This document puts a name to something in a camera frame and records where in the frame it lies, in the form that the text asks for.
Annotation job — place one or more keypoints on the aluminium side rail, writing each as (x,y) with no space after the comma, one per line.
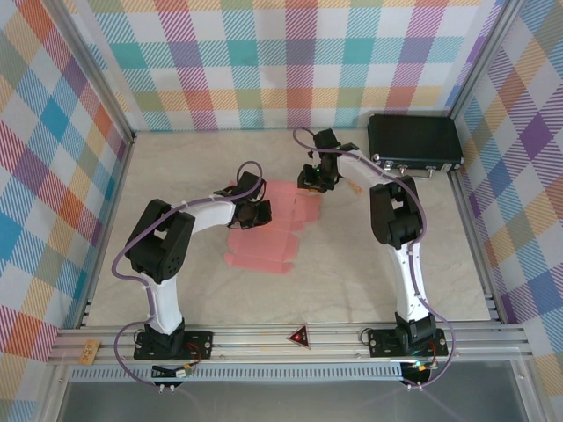
(462,198)
(121,176)

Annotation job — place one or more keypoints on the aluminium front rail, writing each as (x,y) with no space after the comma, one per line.
(264,340)

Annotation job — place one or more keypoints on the black carrying case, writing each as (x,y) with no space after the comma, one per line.
(413,136)

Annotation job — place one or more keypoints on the pink paper box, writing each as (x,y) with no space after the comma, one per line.
(259,255)

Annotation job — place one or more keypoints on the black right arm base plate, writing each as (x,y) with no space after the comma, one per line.
(380,343)

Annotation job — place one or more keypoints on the aluminium frame post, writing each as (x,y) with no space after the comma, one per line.
(484,57)
(95,70)

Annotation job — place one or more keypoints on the small wooden tag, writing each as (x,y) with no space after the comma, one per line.
(89,351)

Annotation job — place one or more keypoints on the grey metal panel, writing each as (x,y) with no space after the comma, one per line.
(286,404)

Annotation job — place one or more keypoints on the red triangular warning light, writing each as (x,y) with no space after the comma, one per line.
(299,337)

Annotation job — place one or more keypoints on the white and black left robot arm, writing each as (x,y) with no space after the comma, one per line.
(163,303)

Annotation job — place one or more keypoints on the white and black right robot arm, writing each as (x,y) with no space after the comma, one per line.
(411,281)

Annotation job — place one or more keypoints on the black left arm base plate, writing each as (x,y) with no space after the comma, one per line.
(200,343)

